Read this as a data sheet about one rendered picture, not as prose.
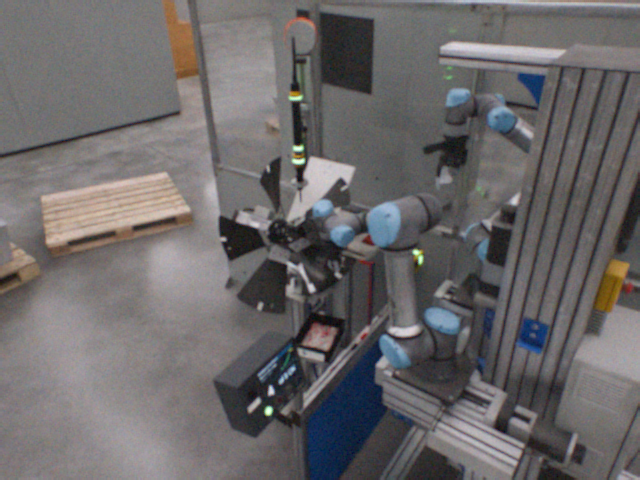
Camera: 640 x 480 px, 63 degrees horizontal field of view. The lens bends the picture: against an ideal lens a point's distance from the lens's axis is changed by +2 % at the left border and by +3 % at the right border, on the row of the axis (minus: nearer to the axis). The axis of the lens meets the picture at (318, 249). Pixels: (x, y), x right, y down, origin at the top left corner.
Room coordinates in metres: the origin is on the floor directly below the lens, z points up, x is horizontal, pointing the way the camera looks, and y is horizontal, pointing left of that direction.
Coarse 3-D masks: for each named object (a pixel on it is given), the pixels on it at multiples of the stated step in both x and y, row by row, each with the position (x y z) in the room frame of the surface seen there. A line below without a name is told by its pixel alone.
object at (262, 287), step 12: (264, 264) 1.86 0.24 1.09; (276, 264) 1.87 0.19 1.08; (252, 276) 1.83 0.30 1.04; (264, 276) 1.83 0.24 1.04; (276, 276) 1.84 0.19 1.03; (252, 288) 1.80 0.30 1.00; (264, 288) 1.80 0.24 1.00; (276, 288) 1.81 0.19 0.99; (240, 300) 1.78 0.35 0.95; (252, 300) 1.77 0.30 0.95; (264, 300) 1.77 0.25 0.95; (276, 300) 1.78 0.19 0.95; (276, 312) 1.75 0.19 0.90
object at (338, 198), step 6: (342, 180) 2.05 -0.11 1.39; (336, 186) 2.04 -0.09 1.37; (342, 186) 2.00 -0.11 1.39; (348, 186) 1.97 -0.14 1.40; (330, 192) 2.02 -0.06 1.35; (336, 192) 1.98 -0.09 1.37; (342, 192) 1.95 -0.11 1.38; (348, 192) 1.93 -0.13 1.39; (324, 198) 2.00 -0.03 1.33; (330, 198) 1.96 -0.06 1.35; (336, 198) 1.93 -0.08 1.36; (342, 198) 1.91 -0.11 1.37; (348, 198) 1.90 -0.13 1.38; (336, 204) 1.89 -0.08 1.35; (342, 204) 1.88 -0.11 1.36; (348, 204) 1.87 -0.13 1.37; (312, 210) 1.96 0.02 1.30; (306, 216) 1.93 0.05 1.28
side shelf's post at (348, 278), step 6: (348, 276) 2.38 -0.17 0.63; (348, 282) 2.38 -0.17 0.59; (348, 288) 2.38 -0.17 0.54; (348, 294) 2.38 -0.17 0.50; (348, 300) 2.38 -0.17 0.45; (348, 306) 2.38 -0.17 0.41; (348, 312) 2.38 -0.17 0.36; (348, 318) 2.38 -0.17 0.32; (348, 324) 2.39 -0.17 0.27; (348, 330) 2.39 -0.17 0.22; (348, 336) 2.38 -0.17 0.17; (348, 342) 2.38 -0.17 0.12
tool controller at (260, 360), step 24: (264, 336) 1.23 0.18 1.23; (288, 336) 1.20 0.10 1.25; (240, 360) 1.12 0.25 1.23; (264, 360) 1.10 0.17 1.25; (288, 360) 1.15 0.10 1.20; (216, 384) 1.05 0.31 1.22; (240, 384) 1.01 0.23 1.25; (264, 384) 1.06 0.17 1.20; (288, 384) 1.12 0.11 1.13; (240, 408) 0.99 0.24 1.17; (264, 408) 1.03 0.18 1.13; (240, 432) 1.00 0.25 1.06
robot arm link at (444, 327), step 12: (432, 312) 1.28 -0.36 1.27; (444, 312) 1.28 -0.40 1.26; (432, 324) 1.22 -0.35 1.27; (444, 324) 1.22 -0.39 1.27; (456, 324) 1.23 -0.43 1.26; (432, 336) 1.19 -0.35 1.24; (444, 336) 1.20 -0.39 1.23; (456, 336) 1.22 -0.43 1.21; (444, 348) 1.20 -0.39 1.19; (456, 348) 1.23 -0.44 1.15
